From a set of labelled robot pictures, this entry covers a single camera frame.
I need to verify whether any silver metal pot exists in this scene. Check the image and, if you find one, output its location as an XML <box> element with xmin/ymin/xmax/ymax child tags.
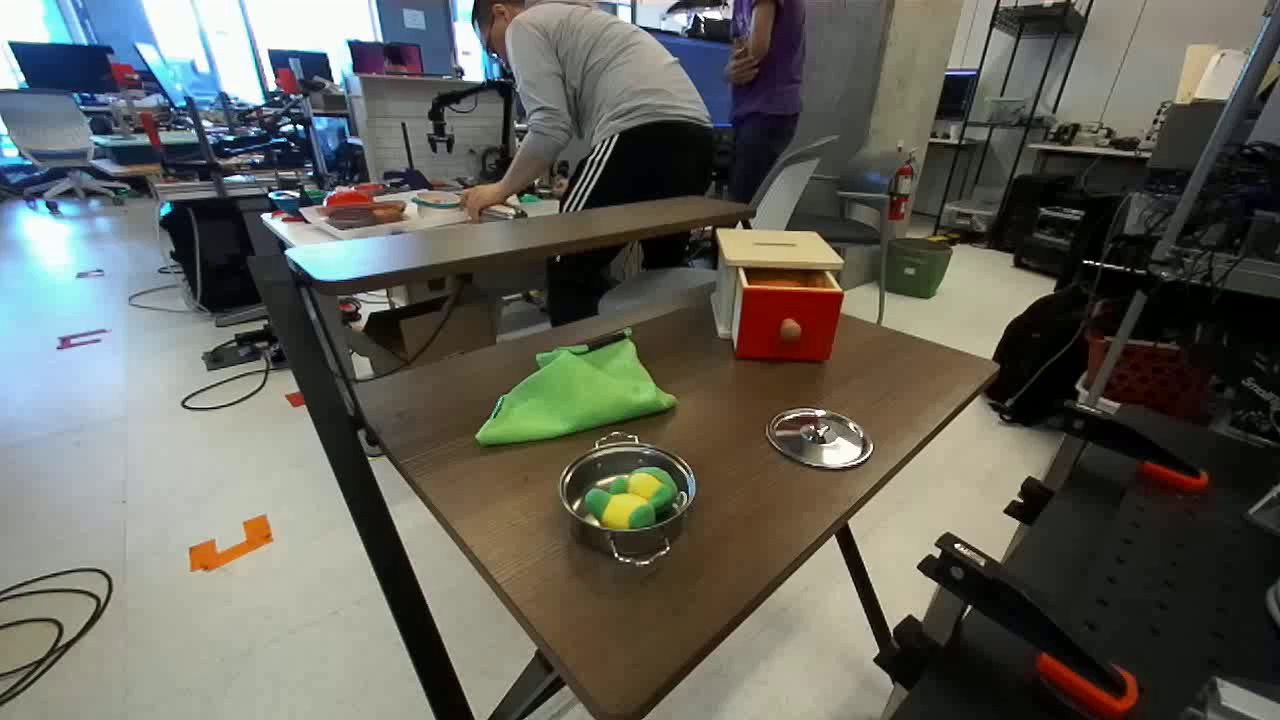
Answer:
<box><xmin>553</xmin><ymin>427</ymin><xmax>704</xmax><ymax>572</ymax></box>

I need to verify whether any silver pot lid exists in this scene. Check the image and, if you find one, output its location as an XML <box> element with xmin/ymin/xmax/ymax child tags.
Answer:
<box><xmin>764</xmin><ymin>406</ymin><xmax>880</xmax><ymax>477</ymax></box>

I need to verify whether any green microfiber cloth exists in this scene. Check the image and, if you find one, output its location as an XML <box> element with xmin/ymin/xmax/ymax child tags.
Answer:
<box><xmin>474</xmin><ymin>333</ymin><xmax>680</xmax><ymax>454</ymax></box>

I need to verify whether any yellow green toy corn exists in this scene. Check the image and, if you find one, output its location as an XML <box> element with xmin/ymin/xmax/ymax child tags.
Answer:
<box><xmin>621</xmin><ymin>465</ymin><xmax>683</xmax><ymax>516</ymax></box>
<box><xmin>581</xmin><ymin>485</ymin><xmax>666</xmax><ymax>535</ymax></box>

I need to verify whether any red drawer with knob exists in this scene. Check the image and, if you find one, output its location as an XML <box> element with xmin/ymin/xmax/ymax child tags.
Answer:
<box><xmin>729</xmin><ymin>270</ymin><xmax>850</xmax><ymax>367</ymax></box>

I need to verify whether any light wooden box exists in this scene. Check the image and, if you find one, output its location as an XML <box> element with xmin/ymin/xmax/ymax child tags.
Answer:
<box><xmin>709</xmin><ymin>224</ymin><xmax>850</xmax><ymax>353</ymax></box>

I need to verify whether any dark wooden raised shelf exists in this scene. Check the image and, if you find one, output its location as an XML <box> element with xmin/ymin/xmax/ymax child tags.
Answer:
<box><xmin>279</xmin><ymin>193</ymin><xmax>758</xmax><ymax>294</ymax></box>

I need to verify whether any cardboard box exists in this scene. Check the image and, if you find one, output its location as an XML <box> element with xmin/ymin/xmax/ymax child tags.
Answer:
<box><xmin>359</xmin><ymin>294</ymin><xmax>503</xmax><ymax>378</ymax></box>

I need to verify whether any gray office chair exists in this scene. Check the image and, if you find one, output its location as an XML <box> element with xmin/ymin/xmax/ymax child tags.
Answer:
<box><xmin>744</xmin><ymin>131</ymin><xmax>845</xmax><ymax>232</ymax></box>

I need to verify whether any green plastic bin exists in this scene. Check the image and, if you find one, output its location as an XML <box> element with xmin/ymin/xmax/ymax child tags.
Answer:
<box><xmin>880</xmin><ymin>232</ymin><xmax>962</xmax><ymax>301</ymax></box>

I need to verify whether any person in gray sweater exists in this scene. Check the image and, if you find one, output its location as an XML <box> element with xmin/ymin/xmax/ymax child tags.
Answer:
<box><xmin>455</xmin><ymin>0</ymin><xmax>718</xmax><ymax>333</ymax></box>

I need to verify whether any red fire extinguisher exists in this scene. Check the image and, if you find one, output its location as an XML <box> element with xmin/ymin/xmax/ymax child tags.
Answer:
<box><xmin>886</xmin><ymin>149</ymin><xmax>921</xmax><ymax>232</ymax></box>

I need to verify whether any red tray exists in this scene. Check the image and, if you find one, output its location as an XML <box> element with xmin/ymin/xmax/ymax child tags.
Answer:
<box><xmin>318</xmin><ymin>181</ymin><xmax>414</xmax><ymax>232</ymax></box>

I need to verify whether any person in purple shirt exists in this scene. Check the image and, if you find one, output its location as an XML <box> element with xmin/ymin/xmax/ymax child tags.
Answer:
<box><xmin>719</xmin><ymin>0</ymin><xmax>814</xmax><ymax>205</ymax></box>

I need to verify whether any black backpack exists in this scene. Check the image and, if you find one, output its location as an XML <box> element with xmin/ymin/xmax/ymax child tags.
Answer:
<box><xmin>979</xmin><ymin>286</ymin><xmax>1105</xmax><ymax>433</ymax></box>

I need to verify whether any black power strip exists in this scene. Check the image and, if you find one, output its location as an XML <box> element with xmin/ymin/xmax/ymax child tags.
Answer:
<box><xmin>200</xmin><ymin>326</ymin><xmax>285</xmax><ymax>378</ymax></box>

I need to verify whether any red plastic crate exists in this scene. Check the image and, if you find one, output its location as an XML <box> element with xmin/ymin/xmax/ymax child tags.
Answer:
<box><xmin>1085</xmin><ymin>333</ymin><xmax>1216</xmax><ymax>424</ymax></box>

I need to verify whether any gray metal pole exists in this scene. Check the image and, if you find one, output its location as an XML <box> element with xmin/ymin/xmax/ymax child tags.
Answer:
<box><xmin>1073</xmin><ymin>0</ymin><xmax>1280</xmax><ymax>412</ymax></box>

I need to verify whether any black perforated platform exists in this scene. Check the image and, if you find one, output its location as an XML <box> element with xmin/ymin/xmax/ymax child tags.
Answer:
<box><xmin>892</xmin><ymin>397</ymin><xmax>1280</xmax><ymax>720</ymax></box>

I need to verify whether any white office chair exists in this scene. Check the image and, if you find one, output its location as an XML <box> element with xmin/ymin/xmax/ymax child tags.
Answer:
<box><xmin>0</xmin><ymin>90</ymin><xmax>135</xmax><ymax>214</ymax></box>

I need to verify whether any dark computer monitor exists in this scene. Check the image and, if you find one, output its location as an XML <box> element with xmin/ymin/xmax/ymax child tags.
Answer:
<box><xmin>4</xmin><ymin>35</ymin><xmax>126</xmax><ymax>97</ymax></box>

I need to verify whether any black metal table frame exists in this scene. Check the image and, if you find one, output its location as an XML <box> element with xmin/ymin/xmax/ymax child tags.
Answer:
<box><xmin>236</xmin><ymin>201</ymin><xmax>924</xmax><ymax>720</ymax></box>

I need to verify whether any black thin floor cable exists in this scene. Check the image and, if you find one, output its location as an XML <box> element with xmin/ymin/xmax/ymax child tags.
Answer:
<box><xmin>175</xmin><ymin>355</ymin><xmax>289</xmax><ymax>415</ymax></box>

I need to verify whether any black wire shelving rack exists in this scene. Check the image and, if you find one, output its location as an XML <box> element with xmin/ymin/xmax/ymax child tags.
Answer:
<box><xmin>932</xmin><ymin>0</ymin><xmax>1100</xmax><ymax>235</ymax></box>

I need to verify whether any black clamp orange handle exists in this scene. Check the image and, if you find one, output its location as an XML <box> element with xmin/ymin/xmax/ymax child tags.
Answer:
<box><xmin>917</xmin><ymin>531</ymin><xmax>1146</xmax><ymax>720</ymax></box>
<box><xmin>1056</xmin><ymin>397</ymin><xmax>1216</xmax><ymax>502</ymax></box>

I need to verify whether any black coiled floor cable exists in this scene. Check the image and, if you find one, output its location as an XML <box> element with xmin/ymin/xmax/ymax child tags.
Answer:
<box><xmin>0</xmin><ymin>565</ymin><xmax>122</xmax><ymax>711</ymax></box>

